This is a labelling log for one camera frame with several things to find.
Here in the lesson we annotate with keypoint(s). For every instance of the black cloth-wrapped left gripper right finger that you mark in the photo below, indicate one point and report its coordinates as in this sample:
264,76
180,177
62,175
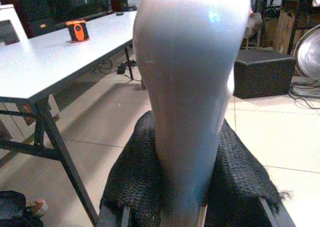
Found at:
240,187

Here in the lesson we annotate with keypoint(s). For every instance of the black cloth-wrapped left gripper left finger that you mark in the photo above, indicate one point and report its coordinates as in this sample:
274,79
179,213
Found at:
135,177

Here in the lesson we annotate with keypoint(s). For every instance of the silver floor fan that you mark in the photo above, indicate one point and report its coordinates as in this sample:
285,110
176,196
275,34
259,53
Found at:
310,54

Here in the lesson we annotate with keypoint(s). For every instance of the small orange and white toy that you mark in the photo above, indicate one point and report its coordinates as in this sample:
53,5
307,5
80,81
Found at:
39,207

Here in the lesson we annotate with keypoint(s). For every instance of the black power adapter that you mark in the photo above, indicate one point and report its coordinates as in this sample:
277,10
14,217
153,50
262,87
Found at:
121,69

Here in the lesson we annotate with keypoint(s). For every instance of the black box ottoman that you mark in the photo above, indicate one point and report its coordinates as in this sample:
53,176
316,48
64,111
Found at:
262,74

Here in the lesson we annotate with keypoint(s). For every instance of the black bag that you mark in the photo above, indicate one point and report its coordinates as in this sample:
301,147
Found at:
12,209

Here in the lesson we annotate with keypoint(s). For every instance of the white folding table black legs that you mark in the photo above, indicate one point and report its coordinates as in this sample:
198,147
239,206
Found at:
62,54

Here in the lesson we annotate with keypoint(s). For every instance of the orange and black device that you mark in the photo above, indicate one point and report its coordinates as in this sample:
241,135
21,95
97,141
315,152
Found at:
78,31

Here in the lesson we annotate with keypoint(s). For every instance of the brown cardboard box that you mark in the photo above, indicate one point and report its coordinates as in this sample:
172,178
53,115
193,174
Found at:
285,29

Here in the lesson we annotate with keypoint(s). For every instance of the small flat black item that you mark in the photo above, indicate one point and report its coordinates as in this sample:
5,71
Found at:
120,13

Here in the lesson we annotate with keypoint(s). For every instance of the dark wooden cabinet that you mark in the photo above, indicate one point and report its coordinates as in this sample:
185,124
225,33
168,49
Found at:
70,2

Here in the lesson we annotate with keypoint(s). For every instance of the white cabinet with glass doors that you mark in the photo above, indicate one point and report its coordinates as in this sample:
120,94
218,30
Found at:
17,14

